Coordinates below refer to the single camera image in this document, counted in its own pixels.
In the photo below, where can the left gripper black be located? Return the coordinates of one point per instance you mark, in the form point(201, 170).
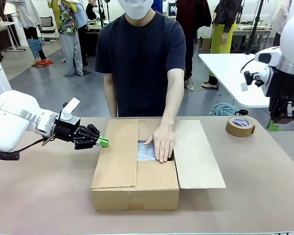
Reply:
point(66, 131)

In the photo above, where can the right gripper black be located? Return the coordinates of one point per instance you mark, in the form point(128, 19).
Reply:
point(281, 83)

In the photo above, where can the brown cardboard box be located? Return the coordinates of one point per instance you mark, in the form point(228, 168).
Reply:
point(117, 159)

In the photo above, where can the bubble clock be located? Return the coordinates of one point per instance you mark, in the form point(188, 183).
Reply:
point(144, 151)

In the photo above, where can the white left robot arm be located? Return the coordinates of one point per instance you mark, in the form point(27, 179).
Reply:
point(14, 115)

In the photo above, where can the person's right forearm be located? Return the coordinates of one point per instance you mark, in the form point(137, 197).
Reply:
point(112, 105)

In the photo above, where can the person's left forearm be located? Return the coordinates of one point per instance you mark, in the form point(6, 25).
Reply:
point(171, 105)

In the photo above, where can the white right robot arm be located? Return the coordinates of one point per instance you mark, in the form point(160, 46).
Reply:
point(291, 31)

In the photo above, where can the person's left hand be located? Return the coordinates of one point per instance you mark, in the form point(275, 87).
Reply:
point(164, 144)

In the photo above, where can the black mug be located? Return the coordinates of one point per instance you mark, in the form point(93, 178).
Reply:
point(243, 112)

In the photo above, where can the brown packing tape roll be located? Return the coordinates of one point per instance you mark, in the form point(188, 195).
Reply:
point(235, 131)

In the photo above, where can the teal cloth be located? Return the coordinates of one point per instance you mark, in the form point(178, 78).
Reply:
point(221, 110)

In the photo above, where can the white rounded side table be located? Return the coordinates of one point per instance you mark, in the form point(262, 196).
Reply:
point(230, 71)

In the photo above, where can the person in navy t-shirt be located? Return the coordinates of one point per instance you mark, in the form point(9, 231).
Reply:
point(137, 61)

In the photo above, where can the wooden workbench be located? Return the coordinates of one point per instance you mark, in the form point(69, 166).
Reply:
point(247, 28)

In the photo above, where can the black tripod stand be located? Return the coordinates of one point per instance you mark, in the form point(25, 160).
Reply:
point(256, 24)

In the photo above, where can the person in pink coat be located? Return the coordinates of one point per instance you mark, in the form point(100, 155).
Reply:
point(280, 17)

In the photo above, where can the person in yellow skirt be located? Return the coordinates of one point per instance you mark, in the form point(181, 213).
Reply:
point(220, 36)

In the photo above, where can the small background cardboard box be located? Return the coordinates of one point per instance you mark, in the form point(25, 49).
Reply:
point(205, 44)

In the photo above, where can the person in floral shirt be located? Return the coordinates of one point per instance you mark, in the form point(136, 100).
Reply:
point(67, 22)

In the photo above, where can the black mesh office chair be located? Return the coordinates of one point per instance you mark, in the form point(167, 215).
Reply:
point(49, 23)

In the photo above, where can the black light stand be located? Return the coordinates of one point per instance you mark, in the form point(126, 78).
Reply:
point(102, 14)

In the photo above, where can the distant person in black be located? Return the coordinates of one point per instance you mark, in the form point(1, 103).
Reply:
point(90, 12)

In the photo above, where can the person in dark red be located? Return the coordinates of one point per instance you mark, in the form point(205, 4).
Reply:
point(191, 14)

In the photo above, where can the white face mask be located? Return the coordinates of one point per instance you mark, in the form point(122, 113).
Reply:
point(134, 9)

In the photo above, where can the person in beige top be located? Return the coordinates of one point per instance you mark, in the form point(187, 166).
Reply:
point(29, 14)

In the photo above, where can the white background table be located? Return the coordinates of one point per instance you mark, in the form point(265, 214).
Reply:
point(0, 25)

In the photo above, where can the background computer monitor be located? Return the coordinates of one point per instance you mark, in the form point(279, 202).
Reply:
point(172, 9)

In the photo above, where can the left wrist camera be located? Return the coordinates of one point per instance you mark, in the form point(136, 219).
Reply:
point(71, 107)

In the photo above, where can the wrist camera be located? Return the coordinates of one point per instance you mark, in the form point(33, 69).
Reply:
point(258, 79)
point(71, 107)

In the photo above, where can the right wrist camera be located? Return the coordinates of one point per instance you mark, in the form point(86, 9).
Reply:
point(258, 79)

